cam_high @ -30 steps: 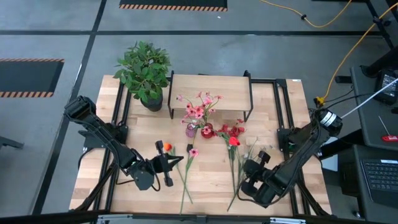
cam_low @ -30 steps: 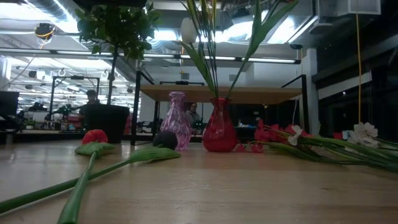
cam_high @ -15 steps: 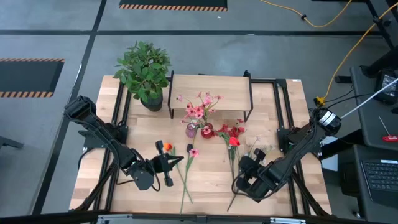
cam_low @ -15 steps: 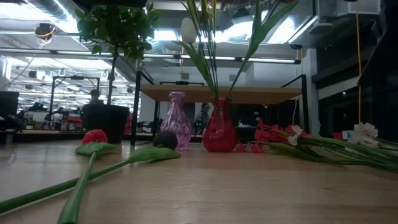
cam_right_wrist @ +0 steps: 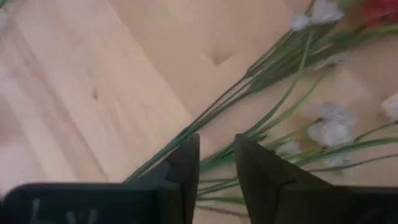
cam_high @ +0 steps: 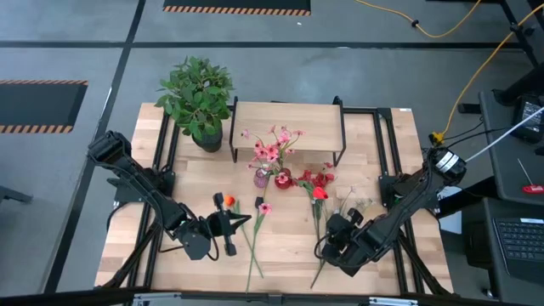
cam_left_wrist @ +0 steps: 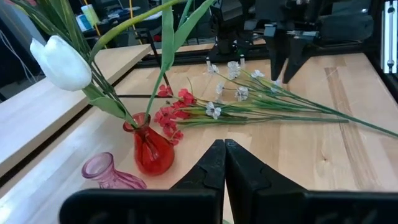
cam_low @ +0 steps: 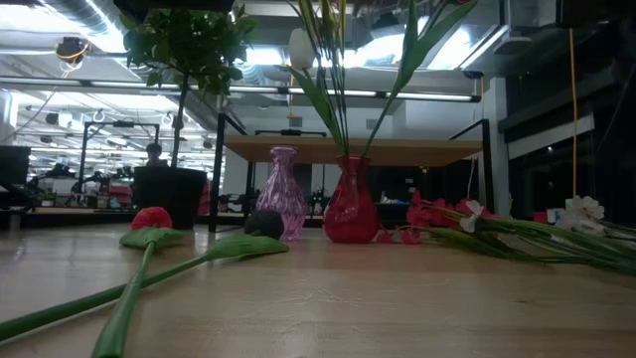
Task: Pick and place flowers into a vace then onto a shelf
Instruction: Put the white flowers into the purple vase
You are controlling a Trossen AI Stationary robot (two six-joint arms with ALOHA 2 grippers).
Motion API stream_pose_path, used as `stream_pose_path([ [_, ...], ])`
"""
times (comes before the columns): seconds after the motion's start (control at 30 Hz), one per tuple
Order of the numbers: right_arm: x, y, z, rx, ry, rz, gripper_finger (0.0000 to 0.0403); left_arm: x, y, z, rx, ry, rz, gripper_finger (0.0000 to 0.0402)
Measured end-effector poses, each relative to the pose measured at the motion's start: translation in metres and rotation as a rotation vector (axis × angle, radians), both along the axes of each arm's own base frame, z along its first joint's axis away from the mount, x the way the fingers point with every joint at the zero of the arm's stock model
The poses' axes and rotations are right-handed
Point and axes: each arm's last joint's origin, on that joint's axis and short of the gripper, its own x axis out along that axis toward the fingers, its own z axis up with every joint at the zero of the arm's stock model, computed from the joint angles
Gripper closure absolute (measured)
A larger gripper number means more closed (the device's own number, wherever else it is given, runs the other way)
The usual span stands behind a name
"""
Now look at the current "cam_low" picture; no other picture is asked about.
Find black monitor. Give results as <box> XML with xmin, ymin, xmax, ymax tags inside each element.
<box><xmin>0</xmin><ymin>145</ymin><xmax>32</xmax><ymax>188</ymax></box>

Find black metal shelf frame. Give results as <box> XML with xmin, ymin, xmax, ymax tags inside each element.
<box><xmin>207</xmin><ymin>112</ymin><xmax>497</xmax><ymax>234</ymax></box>

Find red glass vase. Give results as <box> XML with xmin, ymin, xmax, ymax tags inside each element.
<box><xmin>322</xmin><ymin>154</ymin><xmax>383</xmax><ymax>245</ymax></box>

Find black background rig frame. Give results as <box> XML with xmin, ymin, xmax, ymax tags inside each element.
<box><xmin>79</xmin><ymin>120</ymin><xmax>161</xmax><ymax>200</ymax></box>

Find black horizontal bar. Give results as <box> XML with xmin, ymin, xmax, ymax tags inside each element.
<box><xmin>254</xmin><ymin>128</ymin><xmax>328</xmax><ymax>138</ymax></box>

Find black ceiling cable reel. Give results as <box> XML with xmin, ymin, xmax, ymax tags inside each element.
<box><xmin>54</xmin><ymin>35</ymin><xmax>90</xmax><ymax>65</ymax></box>

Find long ceiling light bar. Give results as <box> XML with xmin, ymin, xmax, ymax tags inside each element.
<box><xmin>0</xmin><ymin>77</ymin><xmax>482</xmax><ymax>103</ymax></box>

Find purple ribbed glass vase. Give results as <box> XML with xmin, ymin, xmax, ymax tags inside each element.
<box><xmin>254</xmin><ymin>145</ymin><xmax>308</xmax><ymax>243</ymax></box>

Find white artificial tulip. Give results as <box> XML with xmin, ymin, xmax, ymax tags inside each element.
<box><xmin>287</xmin><ymin>28</ymin><xmax>347</xmax><ymax>157</ymax></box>

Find person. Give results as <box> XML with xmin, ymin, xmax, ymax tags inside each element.
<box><xmin>144</xmin><ymin>142</ymin><xmax>169</xmax><ymax>168</ymax></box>

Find dark-budded artificial tulip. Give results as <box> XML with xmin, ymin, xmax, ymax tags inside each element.
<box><xmin>0</xmin><ymin>208</ymin><xmax>290</xmax><ymax>344</ymax></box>

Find potted green tree, black pot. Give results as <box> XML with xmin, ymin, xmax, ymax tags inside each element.
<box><xmin>118</xmin><ymin>4</ymin><xmax>259</xmax><ymax>231</ymax></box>

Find yellow cable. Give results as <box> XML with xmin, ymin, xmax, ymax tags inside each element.
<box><xmin>567</xmin><ymin>27</ymin><xmax>580</xmax><ymax>198</ymax></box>

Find red flower spray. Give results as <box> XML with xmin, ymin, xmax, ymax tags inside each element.
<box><xmin>380</xmin><ymin>190</ymin><xmax>636</xmax><ymax>277</ymax></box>

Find wooden shelf board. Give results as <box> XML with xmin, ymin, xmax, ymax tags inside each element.
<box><xmin>223</xmin><ymin>135</ymin><xmax>484</xmax><ymax>168</ymax></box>

